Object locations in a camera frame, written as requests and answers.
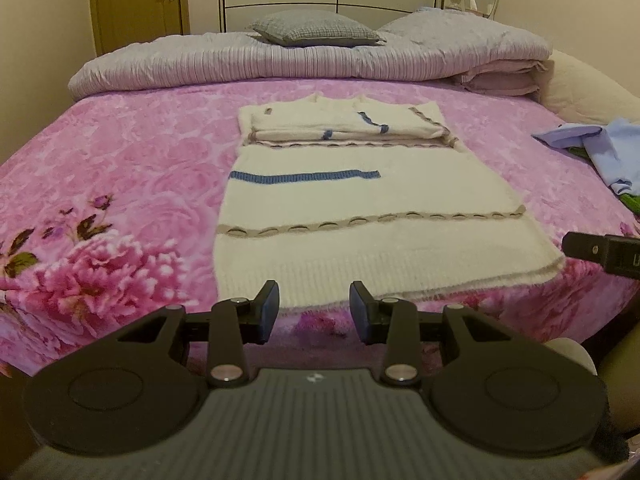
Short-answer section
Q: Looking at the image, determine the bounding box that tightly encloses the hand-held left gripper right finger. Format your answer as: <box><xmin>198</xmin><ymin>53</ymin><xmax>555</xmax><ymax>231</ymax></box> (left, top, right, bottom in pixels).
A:
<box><xmin>349</xmin><ymin>281</ymin><xmax>511</xmax><ymax>388</ymax></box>

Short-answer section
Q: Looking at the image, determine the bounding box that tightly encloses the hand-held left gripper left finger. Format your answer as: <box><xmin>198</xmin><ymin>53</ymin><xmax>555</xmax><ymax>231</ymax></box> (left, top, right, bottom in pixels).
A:
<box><xmin>118</xmin><ymin>280</ymin><xmax>281</xmax><ymax>388</ymax></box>

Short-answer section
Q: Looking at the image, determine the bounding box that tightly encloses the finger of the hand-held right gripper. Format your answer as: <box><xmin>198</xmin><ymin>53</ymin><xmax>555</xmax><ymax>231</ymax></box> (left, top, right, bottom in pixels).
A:
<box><xmin>561</xmin><ymin>231</ymin><xmax>640</xmax><ymax>277</ymax></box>

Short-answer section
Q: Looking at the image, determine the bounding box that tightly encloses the white knitted sweater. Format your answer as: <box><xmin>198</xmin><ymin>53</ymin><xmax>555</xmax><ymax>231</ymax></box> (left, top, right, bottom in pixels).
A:
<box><xmin>213</xmin><ymin>93</ymin><xmax>566</xmax><ymax>309</ymax></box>

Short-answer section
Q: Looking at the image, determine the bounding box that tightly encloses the light blue garment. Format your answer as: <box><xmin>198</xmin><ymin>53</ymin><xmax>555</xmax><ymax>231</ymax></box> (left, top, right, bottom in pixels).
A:
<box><xmin>531</xmin><ymin>118</ymin><xmax>640</xmax><ymax>196</ymax></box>

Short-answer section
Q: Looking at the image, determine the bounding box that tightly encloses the cream pillow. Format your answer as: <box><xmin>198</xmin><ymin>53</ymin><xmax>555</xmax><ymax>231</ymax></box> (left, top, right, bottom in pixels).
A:
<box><xmin>542</xmin><ymin>49</ymin><xmax>640</xmax><ymax>128</ymax></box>

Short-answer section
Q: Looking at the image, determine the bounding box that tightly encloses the pink pillow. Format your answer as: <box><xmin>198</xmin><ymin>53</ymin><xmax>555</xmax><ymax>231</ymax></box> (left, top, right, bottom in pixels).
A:
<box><xmin>452</xmin><ymin>59</ymin><xmax>555</xmax><ymax>102</ymax></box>

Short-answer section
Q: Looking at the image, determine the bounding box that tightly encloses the pink floral blanket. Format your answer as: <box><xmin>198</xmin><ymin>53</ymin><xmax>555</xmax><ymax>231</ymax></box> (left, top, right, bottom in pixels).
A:
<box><xmin>0</xmin><ymin>78</ymin><xmax>640</xmax><ymax>378</ymax></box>

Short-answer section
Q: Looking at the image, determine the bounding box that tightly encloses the folded lilac quilt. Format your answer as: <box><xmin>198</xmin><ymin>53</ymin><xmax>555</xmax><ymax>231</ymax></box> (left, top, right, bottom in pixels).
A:
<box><xmin>68</xmin><ymin>8</ymin><xmax>553</xmax><ymax>101</ymax></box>

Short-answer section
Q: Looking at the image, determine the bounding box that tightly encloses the grey square cushion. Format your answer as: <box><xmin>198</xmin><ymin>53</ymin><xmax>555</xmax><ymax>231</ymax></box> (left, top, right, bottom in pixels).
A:
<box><xmin>247</xmin><ymin>10</ymin><xmax>387</xmax><ymax>48</ymax></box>

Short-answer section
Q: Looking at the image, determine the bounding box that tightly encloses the olive wooden door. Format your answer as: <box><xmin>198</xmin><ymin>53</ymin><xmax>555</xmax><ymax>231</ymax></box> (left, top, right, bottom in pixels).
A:
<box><xmin>88</xmin><ymin>0</ymin><xmax>191</xmax><ymax>57</ymax></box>

